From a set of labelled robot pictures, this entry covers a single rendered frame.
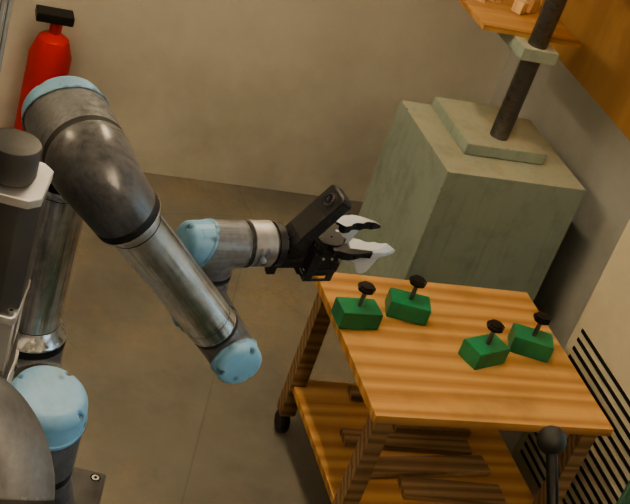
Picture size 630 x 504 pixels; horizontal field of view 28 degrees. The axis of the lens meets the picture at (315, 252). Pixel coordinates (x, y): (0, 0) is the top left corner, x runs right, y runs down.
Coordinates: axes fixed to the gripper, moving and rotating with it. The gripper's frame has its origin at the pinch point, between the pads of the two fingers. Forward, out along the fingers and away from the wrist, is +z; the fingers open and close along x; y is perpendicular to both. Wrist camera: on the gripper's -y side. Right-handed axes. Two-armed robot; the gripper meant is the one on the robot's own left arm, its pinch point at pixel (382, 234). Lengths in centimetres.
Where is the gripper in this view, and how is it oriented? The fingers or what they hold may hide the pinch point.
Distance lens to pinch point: 206.0
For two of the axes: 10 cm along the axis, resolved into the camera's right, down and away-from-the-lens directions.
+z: 8.7, 0.0, 4.9
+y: -3.4, 7.3, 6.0
